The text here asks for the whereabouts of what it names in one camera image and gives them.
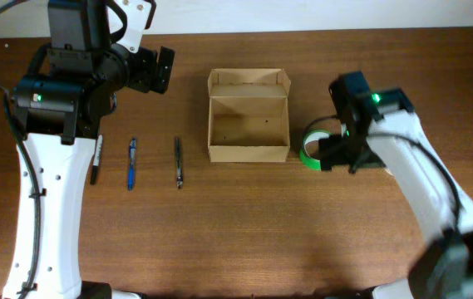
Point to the green tape roll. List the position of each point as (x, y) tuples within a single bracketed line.
[(311, 137)]

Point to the cardboard box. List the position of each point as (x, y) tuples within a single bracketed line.
[(248, 115)]

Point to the blue ballpoint pen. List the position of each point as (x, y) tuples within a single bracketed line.
[(131, 166)]

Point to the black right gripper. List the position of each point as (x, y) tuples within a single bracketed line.
[(327, 154)]

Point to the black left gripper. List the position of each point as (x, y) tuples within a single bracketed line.
[(165, 70)]

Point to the black ballpoint pen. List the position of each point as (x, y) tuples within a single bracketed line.
[(178, 163)]

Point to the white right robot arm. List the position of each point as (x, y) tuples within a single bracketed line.
[(382, 129)]

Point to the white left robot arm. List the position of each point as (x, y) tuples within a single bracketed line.
[(70, 85)]

